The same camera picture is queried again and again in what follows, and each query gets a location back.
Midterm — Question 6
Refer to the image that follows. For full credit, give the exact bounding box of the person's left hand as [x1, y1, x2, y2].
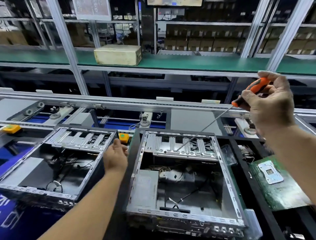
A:
[103, 138, 129, 175]

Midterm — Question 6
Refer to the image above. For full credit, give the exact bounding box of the blue printed pallet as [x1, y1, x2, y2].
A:
[0, 146, 74, 240]

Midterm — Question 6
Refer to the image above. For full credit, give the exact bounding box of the silver processor socket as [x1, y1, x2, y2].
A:
[257, 160, 285, 185]

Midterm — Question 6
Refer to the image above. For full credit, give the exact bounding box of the black computer case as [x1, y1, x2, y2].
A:
[229, 138, 316, 240]

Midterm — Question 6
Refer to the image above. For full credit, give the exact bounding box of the aluminium shelving frame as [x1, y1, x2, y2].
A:
[0, 0, 316, 99]

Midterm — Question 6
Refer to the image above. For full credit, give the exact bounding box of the black pallet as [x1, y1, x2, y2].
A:
[104, 127, 280, 240]

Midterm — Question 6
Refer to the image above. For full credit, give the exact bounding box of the grey power supply unit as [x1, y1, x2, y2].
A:
[133, 169, 159, 209]

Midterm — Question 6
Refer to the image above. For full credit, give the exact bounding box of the clear plastic bag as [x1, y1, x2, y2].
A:
[220, 145, 238, 166]

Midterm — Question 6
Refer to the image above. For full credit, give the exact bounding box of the orange black handled screwdriver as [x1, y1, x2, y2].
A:
[176, 77, 272, 151]

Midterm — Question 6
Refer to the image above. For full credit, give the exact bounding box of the aluminium conveyor line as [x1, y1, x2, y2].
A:
[0, 88, 316, 149]

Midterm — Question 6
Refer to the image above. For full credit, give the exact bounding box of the grey conveyor stopper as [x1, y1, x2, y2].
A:
[139, 112, 153, 127]
[49, 106, 74, 120]
[235, 118, 259, 139]

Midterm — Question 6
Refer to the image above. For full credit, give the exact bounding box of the green motherboard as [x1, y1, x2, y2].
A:
[249, 155, 313, 211]

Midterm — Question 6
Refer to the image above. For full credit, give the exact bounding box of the large brown cardboard box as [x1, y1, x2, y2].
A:
[0, 30, 28, 46]

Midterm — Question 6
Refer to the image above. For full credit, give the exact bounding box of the beige cardboard box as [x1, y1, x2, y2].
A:
[93, 45, 143, 66]

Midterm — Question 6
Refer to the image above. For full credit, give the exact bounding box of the row of brown cardboard boxes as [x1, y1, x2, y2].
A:
[164, 25, 316, 55]

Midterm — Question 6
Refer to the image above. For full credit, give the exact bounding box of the open empty computer case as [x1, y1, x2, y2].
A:
[0, 126, 118, 212]

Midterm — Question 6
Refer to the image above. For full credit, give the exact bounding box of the green shelf mat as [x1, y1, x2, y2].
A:
[0, 46, 316, 75]

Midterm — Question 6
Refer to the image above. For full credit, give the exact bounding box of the white plastic bracket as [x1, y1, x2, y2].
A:
[244, 209, 263, 240]

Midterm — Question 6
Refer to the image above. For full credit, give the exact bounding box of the white paper sign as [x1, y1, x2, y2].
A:
[73, 0, 112, 21]

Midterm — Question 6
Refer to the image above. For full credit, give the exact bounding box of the person's right hand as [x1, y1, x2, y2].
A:
[239, 71, 297, 138]

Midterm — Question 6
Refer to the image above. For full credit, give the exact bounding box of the white framed board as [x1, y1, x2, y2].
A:
[147, 0, 203, 7]

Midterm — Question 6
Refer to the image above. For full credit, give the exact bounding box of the person's right forearm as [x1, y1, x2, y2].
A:
[263, 124, 316, 206]

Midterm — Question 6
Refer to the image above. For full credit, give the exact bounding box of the open computer case with power supply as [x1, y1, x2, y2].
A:
[125, 129, 249, 239]

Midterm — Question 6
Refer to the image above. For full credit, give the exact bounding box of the person's left forearm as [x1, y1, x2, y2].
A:
[37, 170, 126, 240]

